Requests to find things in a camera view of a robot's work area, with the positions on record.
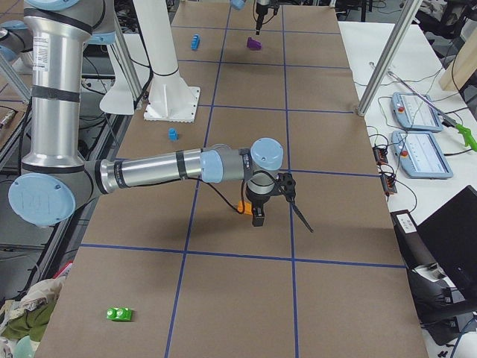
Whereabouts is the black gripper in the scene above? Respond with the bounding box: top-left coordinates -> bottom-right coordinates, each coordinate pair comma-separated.
248,193 -> 270,227
255,0 -> 279,35

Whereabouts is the orange trapezoid block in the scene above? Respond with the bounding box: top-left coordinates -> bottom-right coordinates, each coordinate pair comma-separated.
237,201 -> 253,216

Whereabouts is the purple trapezoid block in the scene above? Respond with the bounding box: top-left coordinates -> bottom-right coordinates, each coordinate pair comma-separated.
246,37 -> 262,51

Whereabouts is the blue block far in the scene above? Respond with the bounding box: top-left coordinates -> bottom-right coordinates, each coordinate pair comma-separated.
191,34 -> 200,51

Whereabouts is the brown paper table mat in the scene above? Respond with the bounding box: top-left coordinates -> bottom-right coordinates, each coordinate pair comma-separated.
37,2 -> 427,357

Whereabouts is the green double stud block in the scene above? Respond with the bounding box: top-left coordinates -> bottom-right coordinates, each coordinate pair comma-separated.
106,307 -> 133,322

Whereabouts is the near teach pendant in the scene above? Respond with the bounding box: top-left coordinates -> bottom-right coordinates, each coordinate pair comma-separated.
391,131 -> 453,179

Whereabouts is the teach pendant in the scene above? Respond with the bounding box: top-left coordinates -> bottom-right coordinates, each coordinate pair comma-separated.
391,92 -> 443,133
391,131 -> 453,179

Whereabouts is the far teach pendant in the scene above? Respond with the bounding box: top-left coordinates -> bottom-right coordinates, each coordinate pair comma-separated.
391,92 -> 443,133

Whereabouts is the black laptop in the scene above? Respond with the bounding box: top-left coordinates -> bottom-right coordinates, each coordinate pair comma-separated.
391,185 -> 477,292

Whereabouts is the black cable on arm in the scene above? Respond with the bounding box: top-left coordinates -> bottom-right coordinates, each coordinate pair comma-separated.
195,175 -> 243,214

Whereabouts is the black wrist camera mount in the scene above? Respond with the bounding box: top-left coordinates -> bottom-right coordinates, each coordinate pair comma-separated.
278,172 -> 296,203

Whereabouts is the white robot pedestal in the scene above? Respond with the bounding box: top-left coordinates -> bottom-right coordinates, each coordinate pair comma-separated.
133,0 -> 200,122

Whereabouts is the blue block near pedestal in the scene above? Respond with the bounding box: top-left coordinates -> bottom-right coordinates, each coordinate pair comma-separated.
168,128 -> 179,141

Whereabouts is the aluminium frame post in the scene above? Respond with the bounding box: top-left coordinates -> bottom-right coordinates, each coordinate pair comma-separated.
356,0 -> 422,116

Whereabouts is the green handled grabber tool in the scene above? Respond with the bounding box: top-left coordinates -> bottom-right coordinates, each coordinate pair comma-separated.
386,69 -> 476,151

